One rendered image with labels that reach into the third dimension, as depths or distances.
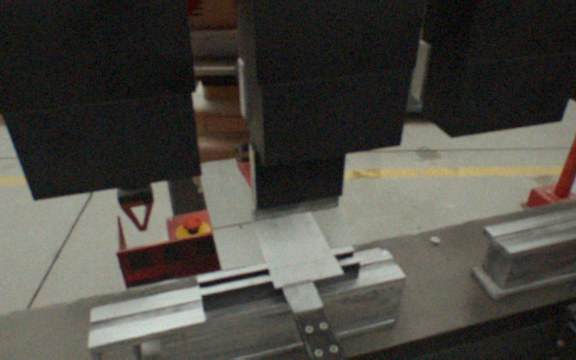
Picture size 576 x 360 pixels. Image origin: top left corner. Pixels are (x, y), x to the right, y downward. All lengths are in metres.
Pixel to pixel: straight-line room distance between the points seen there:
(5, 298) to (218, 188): 1.59
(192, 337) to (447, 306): 0.37
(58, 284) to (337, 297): 1.69
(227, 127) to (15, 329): 0.74
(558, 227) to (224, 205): 0.50
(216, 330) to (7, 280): 1.76
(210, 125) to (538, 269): 0.86
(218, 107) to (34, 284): 1.26
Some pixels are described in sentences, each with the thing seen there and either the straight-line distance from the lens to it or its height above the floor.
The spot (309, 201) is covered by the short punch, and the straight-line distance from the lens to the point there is 0.51.
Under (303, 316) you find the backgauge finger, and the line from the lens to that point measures 0.52.
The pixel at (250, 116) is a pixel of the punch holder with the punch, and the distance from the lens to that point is 0.47.
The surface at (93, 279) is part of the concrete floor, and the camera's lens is 2.13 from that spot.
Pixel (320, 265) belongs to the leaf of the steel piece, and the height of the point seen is 1.00.
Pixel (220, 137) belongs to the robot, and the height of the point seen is 0.80.
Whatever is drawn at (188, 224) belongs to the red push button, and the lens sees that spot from 0.97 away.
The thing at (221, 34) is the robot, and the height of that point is 1.09.
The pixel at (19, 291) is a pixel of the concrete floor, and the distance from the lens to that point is 2.21.
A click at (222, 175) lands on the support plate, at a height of 1.00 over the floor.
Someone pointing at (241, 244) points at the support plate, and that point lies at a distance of 0.61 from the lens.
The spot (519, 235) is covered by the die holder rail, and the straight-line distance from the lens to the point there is 0.75.
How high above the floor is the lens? 1.40
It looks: 33 degrees down
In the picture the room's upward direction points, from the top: straight up
